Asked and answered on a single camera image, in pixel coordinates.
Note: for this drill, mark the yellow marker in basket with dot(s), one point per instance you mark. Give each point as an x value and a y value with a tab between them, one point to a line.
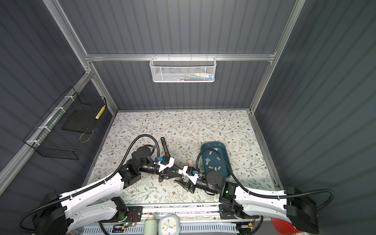
100	112

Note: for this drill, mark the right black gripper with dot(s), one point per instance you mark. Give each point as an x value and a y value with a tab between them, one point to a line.
187	185

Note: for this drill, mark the white wire mesh basket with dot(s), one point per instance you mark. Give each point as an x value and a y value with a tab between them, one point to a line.
183	69

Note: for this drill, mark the black wire basket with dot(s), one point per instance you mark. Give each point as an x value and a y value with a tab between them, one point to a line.
66	131

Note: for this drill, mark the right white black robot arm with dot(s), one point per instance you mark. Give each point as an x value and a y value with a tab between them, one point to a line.
296	208

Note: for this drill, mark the mint analog clock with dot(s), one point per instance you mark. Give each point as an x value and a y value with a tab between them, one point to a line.
169	225

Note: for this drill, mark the red pencil cup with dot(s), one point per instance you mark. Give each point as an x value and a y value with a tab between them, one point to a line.
284	227

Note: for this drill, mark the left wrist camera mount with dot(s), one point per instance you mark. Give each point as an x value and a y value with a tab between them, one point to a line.
165	162

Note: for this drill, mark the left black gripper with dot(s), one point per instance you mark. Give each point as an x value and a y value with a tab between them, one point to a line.
168	175

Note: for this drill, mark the teal plastic tray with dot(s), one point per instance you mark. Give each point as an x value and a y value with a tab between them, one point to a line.
214	158

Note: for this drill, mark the black notebook in basket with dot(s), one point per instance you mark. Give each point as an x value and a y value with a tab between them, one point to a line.
81	121

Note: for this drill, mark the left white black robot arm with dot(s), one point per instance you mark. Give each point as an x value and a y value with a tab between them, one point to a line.
59	214

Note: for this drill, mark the pale green glue bottle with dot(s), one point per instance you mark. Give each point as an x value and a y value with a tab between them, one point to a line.
150	225

